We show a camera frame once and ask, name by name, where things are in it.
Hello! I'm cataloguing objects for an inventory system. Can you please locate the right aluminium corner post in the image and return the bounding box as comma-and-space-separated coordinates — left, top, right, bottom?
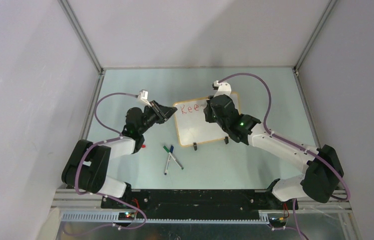
293, 0, 338, 76

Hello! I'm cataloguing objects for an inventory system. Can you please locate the grey cable duct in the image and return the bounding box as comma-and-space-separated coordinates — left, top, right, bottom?
61, 211, 269, 225

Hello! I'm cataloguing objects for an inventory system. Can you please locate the left aluminium corner post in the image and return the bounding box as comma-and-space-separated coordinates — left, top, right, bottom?
58, 0, 104, 75

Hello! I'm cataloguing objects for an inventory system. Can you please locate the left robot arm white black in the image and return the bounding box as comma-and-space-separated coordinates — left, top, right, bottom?
61, 100, 177, 208

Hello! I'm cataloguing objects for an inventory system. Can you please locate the whiteboard with orange frame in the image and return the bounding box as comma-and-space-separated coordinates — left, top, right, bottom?
173, 97, 228, 147

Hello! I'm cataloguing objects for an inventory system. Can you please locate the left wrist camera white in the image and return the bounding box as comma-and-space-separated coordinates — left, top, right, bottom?
137, 89, 151, 106

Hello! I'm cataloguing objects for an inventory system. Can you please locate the aluminium frame rail front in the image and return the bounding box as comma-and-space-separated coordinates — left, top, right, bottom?
51, 189, 352, 214

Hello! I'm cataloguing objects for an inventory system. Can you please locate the aluminium corner post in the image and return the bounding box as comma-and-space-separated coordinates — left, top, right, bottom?
58, 0, 104, 75
293, 0, 338, 76

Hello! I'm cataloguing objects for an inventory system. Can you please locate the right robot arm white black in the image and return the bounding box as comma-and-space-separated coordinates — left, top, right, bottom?
204, 94, 344, 209

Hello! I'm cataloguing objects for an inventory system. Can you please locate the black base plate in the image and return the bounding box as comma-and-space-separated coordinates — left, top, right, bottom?
101, 188, 299, 221

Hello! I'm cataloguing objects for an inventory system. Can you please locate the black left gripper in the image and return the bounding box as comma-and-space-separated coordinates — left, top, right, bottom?
138, 100, 177, 135

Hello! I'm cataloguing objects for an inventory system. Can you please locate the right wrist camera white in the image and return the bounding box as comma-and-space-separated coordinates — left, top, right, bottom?
212, 81, 232, 97

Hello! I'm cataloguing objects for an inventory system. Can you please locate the blue marker pen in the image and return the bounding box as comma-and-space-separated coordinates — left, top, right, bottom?
163, 145, 174, 176

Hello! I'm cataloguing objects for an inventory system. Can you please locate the green marker pen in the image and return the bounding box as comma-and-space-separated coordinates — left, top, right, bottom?
171, 153, 184, 170

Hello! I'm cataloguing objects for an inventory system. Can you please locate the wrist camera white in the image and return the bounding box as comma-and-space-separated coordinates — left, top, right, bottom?
212, 81, 232, 97
137, 89, 151, 106

